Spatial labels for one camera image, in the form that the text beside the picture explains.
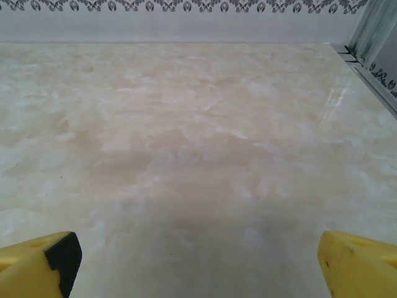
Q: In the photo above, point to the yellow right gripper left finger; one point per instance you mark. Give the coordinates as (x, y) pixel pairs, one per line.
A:
(28, 270)

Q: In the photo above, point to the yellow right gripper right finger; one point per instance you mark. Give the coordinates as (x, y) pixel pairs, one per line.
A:
(359, 270)

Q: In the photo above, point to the aluminium side rail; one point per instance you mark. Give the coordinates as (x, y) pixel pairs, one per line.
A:
(375, 87)

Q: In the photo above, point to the aluminium frame post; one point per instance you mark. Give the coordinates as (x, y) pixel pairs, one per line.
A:
(369, 28)

